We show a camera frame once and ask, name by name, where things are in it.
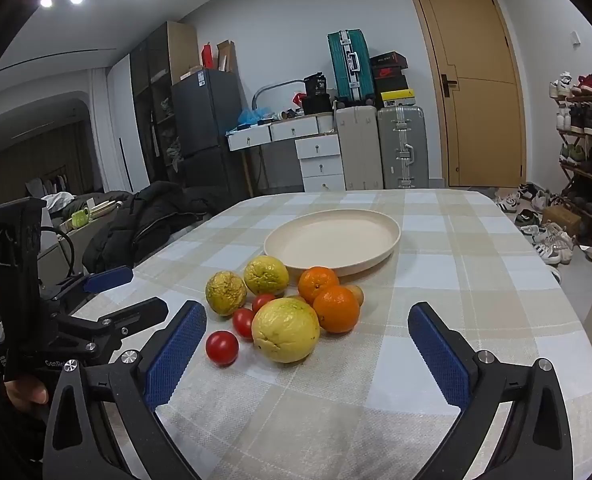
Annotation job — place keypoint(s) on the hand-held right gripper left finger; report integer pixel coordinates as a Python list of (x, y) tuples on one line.
[(176, 345)]

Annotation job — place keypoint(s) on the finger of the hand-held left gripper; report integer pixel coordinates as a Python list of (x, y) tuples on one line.
[(136, 315), (108, 279)]

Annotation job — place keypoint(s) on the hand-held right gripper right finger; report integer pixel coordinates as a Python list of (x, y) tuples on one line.
[(438, 355)]

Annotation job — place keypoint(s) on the red tomato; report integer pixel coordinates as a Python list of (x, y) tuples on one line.
[(262, 301), (222, 348), (242, 322)]

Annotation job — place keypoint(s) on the mottled green guava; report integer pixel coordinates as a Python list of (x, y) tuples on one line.
[(225, 292)]

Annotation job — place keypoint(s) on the small brown fruit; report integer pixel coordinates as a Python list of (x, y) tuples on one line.
[(357, 294)]

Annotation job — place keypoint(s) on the large yellow guava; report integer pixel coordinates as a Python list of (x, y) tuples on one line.
[(286, 330)]

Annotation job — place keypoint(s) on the orange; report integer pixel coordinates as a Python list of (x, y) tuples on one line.
[(317, 282), (337, 310)]

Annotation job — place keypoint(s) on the pale yellow guava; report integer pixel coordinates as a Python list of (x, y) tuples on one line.
[(266, 275)]

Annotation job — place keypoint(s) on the cream round plate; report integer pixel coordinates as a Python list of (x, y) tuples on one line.
[(326, 245)]

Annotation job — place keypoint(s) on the person's left hand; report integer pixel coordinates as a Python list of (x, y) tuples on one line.
[(26, 391)]

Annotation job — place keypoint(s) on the black jacket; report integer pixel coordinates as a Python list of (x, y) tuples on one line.
[(141, 220)]

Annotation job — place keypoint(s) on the green mug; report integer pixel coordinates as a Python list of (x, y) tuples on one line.
[(80, 217)]

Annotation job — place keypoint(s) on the plaid beige tablecloth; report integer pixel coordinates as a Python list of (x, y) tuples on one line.
[(425, 270)]

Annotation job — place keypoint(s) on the white wardrobe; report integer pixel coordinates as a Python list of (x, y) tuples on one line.
[(126, 125)]

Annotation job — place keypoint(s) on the pile of loose sneakers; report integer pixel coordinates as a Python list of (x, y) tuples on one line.
[(540, 230)]

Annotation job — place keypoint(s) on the dark open shelf cabinet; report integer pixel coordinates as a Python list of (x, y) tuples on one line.
[(151, 110)]

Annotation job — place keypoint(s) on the small cardboard box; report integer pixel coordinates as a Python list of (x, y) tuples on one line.
[(561, 220)]

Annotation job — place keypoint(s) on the dark grey refrigerator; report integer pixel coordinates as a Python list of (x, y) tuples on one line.
[(206, 110)]

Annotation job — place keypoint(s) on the silver suitcase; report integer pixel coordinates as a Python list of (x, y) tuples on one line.
[(400, 145)]

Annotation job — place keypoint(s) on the blue plastic bag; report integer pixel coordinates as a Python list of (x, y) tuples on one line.
[(251, 116)]

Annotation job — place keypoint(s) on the beige suitcase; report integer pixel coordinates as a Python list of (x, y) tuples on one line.
[(358, 150)]

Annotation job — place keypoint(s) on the white drawer desk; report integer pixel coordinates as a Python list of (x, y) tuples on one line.
[(316, 152)]

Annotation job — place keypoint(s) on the tall cardboard box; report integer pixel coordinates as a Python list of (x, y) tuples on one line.
[(183, 50)]

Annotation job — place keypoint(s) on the wooden door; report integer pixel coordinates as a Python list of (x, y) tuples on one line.
[(470, 110)]

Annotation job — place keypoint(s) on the open cardboard box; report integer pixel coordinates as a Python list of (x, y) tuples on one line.
[(226, 57)]

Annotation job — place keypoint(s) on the yellow black shoe box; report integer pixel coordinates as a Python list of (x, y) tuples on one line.
[(398, 97)]

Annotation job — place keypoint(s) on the wide black box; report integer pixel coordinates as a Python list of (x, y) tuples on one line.
[(318, 105)]

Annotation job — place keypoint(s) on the rows of racked shoes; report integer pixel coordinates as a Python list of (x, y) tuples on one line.
[(585, 120)]

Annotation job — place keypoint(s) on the red black shoe box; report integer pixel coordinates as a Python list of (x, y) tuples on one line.
[(389, 79)]

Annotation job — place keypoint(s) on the small black box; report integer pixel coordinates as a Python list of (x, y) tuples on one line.
[(316, 85)]

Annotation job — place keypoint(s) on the teal suitcase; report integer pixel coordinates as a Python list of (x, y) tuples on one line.
[(348, 65)]

